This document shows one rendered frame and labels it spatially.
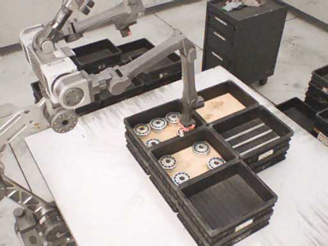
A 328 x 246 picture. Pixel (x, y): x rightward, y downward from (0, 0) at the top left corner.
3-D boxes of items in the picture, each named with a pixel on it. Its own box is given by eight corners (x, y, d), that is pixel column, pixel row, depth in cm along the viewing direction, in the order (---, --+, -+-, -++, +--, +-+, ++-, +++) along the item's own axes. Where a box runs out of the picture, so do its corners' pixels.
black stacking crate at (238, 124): (237, 172, 213) (240, 158, 205) (206, 140, 232) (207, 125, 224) (291, 147, 228) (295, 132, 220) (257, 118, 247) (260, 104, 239)
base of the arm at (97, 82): (83, 93, 171) (79, 70, 163) (100, 87, 174) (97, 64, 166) (91, 103, 166) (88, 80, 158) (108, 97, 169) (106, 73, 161)
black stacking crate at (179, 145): (175, 202, 198) (175, 188, 190) (147, 165, 217) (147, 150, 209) (237, 173, 213) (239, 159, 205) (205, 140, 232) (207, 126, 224)
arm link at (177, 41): (181, 21, 176) (194, 32, 170) (186, 41, 187) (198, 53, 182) (97, 73, 170) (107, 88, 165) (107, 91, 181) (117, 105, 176)
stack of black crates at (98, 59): (87, 106, 361) (81, 65, 331) (75, 89, 380) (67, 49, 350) (125, 92, 377) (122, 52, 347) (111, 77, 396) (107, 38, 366)
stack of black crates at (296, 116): (325, 142, 326) (332, 122, 310) (300, 155, 314) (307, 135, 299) (290, 116, 351) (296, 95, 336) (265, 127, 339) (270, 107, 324)
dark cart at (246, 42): (227, 104, 387) (238, 20, 327) (200, 81, 415) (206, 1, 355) (271, 84, 411) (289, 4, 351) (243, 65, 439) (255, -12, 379)
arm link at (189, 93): (174, 40, 182) (188, 52, 176) (184, 34, 183) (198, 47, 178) (180, 97, 217) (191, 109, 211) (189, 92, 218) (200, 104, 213)
